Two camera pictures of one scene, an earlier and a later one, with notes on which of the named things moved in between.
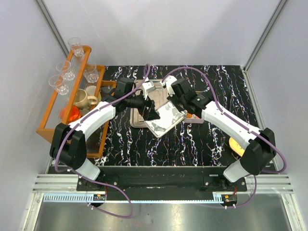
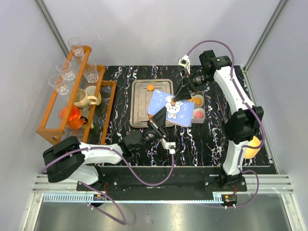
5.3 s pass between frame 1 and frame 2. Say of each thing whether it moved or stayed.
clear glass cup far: stayed
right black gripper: moved
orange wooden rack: stayed
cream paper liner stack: stayed
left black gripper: moved
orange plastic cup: stayed
